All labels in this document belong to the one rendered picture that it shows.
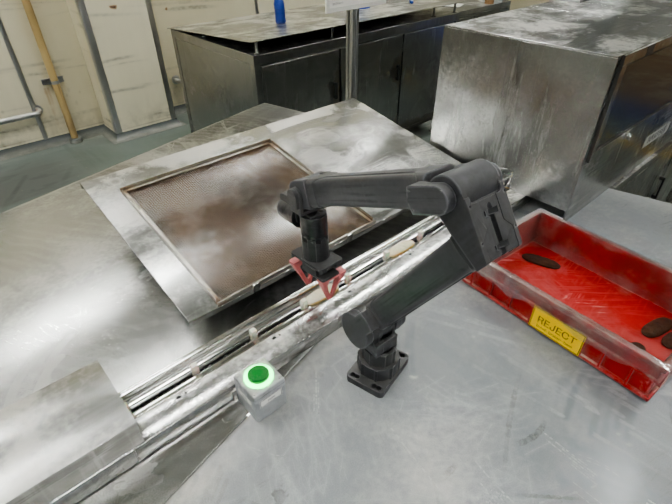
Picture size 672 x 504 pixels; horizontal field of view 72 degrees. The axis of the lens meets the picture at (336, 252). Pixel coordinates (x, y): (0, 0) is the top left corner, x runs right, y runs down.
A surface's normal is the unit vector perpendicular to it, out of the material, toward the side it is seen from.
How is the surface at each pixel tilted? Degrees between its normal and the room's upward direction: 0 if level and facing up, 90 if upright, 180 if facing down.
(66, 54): 90
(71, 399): 0
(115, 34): 90
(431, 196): 90
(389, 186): 87
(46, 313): 0
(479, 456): 0
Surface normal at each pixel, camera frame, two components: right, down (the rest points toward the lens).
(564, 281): 0.00, -0.80
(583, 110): -0.74, 0.40
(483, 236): 0.51, -0.07
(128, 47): 0.67, 0.44
